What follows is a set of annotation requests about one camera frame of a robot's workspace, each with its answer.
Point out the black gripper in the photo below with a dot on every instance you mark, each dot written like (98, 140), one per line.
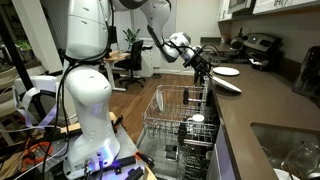
(200, 60)

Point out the white dinner plate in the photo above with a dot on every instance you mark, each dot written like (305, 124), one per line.
(228, 85)

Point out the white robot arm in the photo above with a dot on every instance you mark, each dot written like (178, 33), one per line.
(90, 100)

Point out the white round plate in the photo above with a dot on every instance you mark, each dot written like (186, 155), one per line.
(226, 71)

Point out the small white plate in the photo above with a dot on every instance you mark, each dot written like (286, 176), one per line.
(160, 100)

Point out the dark loaded dishwasher rack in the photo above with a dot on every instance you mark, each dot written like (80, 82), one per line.
(195, 165)

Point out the grey dishwasher door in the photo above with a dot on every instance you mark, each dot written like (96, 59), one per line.
(153, 156)

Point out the black stove top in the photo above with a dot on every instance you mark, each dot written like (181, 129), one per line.
(230, 59)

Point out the white mug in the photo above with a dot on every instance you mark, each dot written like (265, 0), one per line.
(198, 118)

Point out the black kettle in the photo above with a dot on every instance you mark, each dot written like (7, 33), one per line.
(237, 42)

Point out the white drawer cabinet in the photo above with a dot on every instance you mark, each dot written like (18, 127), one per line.
(148, 65)

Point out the black tumbler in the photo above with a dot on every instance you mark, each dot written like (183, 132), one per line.
(182, 131)

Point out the brown kitchen counter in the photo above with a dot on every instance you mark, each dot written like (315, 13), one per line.
(260, 106)

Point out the black coffee machine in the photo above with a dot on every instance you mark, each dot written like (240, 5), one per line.
(263, 45)

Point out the black office chair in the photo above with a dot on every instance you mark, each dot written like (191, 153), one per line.
(135, 60)

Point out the leafy potted plant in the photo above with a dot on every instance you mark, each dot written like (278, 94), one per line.
(130, 35)

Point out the wooden desk with white leg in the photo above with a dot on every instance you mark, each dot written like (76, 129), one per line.
(115, 56)

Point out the orange and black clamp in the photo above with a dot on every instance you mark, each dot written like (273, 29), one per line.
(145, 159)
(118, 121)

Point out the steel sink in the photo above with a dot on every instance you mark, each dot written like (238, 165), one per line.
(276, 140)

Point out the black computer monitor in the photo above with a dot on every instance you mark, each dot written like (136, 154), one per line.
(113, 35)

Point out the large black countertop appliance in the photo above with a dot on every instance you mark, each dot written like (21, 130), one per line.
(310, 73)

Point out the white dish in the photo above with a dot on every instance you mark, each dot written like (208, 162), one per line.
(281, 175)

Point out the glass pitcher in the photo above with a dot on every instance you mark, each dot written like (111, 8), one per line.
(301, 160)

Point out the light wooden board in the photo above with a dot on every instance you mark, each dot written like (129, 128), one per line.
(71, 127)

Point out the white box device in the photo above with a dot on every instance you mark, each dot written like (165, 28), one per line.
(36, 83)

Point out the black slanted pole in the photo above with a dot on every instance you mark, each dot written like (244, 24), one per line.
(16, 63)

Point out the white wall cabinet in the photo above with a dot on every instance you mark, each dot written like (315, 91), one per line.
(286, 5)

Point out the black rail with purple bracket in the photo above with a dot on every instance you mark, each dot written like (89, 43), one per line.
(135, 173)
(123, 162)

